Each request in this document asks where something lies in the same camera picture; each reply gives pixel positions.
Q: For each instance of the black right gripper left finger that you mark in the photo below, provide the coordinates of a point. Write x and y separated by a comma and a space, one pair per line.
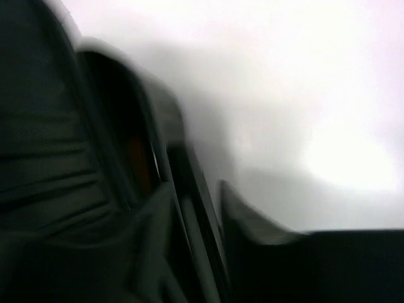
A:
124, 259

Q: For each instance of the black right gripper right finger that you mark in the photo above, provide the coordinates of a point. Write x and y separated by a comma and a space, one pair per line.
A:
268, 263

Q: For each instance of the black hard-shell suitcase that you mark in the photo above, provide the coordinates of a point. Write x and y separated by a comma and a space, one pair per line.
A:
86, 139

